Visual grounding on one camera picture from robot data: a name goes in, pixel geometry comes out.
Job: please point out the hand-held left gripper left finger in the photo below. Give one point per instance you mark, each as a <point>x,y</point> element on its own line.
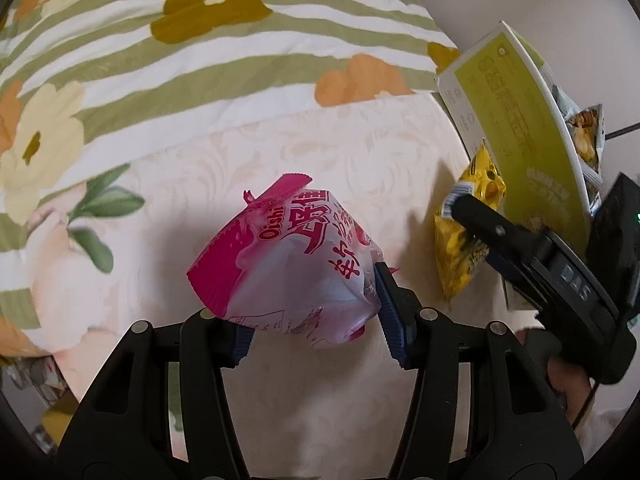
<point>240,347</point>

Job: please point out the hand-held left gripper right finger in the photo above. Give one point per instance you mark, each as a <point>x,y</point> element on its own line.
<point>392,320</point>

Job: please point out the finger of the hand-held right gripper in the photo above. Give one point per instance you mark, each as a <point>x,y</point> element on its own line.
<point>517,280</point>
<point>485,222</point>

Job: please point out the gold snack packet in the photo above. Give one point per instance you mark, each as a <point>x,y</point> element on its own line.
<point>460,265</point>

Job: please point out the pink white snack packet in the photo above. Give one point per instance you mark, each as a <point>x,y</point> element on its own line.
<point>300,270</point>

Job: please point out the green cardboard box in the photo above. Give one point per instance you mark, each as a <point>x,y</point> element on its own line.
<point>520,125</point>

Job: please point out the person's right hand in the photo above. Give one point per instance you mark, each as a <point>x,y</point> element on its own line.
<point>570,390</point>

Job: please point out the silver snack packet yellow print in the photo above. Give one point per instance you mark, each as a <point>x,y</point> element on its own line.
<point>585,135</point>

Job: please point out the white snack packet red print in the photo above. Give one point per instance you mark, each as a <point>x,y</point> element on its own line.
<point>45,380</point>

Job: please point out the large yellow snack packet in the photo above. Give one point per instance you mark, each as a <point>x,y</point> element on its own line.
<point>55,420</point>

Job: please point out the floral striped blanket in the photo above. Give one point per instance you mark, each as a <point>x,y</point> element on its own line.
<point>150,70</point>

